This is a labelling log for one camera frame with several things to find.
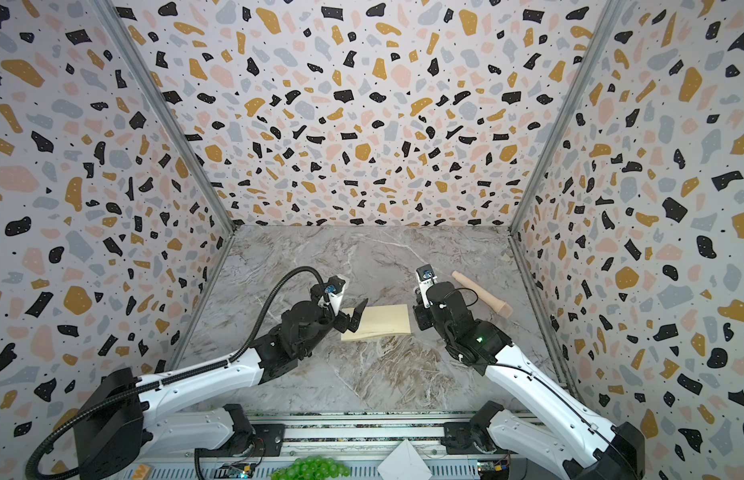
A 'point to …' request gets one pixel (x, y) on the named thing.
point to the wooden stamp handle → (502, 308)
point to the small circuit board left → (237, 470)
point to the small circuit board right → (491, 466)
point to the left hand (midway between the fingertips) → (351, 287)
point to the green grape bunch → (312, 468)
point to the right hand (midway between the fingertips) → (419, 289)
